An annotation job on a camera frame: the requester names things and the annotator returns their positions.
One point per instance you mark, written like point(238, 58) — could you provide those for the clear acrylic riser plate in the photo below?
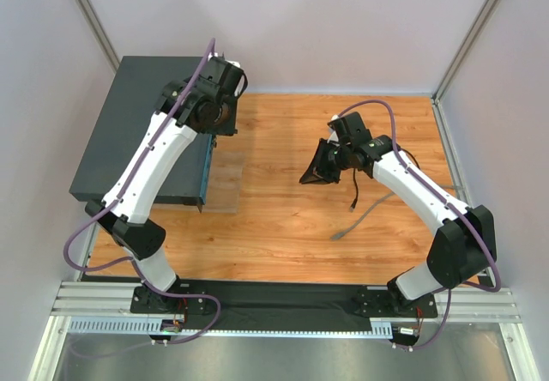
point(225, 183)

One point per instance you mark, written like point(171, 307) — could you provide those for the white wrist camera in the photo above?
point(333, 137)
point(223, 57)

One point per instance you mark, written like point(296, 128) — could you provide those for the dark blue network switch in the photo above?
point(137, 86)

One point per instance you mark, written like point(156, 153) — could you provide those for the aluminium rail frame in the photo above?
point(282, 233)

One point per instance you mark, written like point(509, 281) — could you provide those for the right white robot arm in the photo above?
point(463, 237)

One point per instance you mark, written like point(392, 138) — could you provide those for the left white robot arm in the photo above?
point(205, 103)

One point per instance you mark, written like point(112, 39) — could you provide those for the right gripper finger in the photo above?
point(331, 176)
point(317, 166)

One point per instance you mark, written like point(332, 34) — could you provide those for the left aluminium corner post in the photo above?
point(92, 19)

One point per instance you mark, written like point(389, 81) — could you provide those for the right aluminium corner post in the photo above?
point(480, 21)

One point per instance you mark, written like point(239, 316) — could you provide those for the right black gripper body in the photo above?
point(324, 160)

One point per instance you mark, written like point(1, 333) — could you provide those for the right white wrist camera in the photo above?
point(333, 137)

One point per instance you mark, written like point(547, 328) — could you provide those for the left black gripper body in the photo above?
point(227, 123)

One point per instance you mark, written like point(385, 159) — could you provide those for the aluminium corner post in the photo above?
point(480, 21)
point(92, 19)

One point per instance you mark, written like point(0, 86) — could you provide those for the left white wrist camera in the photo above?
point(223, 57)

